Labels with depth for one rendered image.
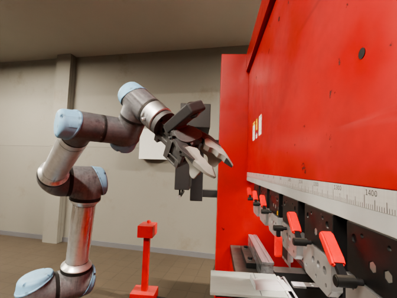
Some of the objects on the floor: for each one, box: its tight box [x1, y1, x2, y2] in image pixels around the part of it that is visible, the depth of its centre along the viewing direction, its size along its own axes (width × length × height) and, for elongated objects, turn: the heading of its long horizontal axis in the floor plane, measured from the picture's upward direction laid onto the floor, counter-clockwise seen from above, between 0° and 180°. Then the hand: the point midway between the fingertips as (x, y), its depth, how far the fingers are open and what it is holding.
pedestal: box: [129, 220, 158, 298], centre depth 256 cm, size 20×25×83 cm
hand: (221, 165), depth 53 cm, fingers open, 5 cm apart
